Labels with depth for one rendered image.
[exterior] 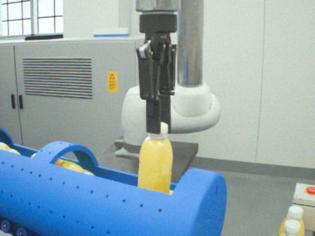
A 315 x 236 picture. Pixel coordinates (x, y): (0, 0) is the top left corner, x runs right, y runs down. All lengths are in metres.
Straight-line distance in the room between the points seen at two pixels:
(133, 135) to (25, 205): 0.60
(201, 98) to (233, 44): 2.16
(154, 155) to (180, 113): 0.64
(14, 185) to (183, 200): 0.46
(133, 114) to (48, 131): 1.60
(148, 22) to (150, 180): 0.32
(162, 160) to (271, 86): 2.83
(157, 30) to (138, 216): 0.37
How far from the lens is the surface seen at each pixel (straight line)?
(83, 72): 2.53
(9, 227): 1.11
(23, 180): 0.92
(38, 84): 2.79
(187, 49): 1.27
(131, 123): 1.34
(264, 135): 3.59
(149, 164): 0.71
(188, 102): 1.31
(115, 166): 1.35
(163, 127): 0.70
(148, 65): 0.63
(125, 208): 0.73
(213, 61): 3.49
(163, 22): 0.65
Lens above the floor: 1.55
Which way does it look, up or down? 16 degrees down
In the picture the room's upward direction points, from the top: straight up
